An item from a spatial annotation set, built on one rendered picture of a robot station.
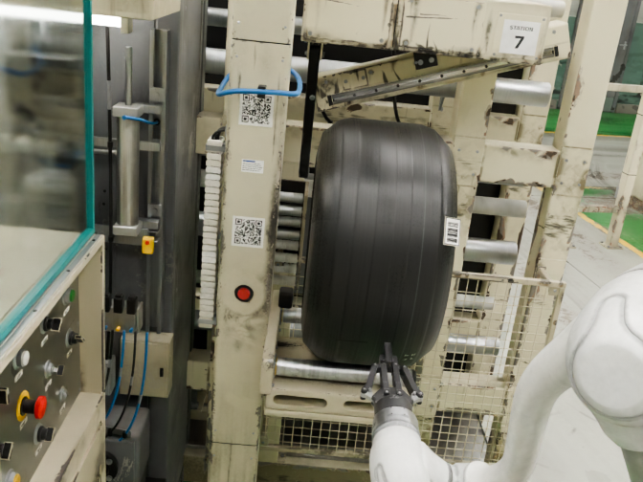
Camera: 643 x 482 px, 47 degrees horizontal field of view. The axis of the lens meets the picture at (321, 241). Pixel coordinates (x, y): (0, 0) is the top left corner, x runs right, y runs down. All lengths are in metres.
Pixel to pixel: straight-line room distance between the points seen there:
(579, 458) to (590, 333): 2.54
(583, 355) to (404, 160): 0.86
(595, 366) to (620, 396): 0.04
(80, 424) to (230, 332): 0.44
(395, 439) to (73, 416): 0.68
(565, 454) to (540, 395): 2.21
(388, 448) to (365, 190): 0.53
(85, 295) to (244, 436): 0.64
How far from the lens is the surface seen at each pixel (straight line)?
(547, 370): 1.13
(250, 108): 1.65
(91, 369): 1.69
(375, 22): 1.88
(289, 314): 2.04
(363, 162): 1.58
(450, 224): 1.57
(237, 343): 1.86
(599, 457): 3.42
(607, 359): 0.84
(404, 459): 1.32
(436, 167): 1.61
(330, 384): 1.83
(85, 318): 1.63
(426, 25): 1.90
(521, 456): 1.29
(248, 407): 1.95
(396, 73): 2.04
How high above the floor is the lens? 1.83
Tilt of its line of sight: 21 degrees down
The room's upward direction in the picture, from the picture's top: 6 degrees clockwise
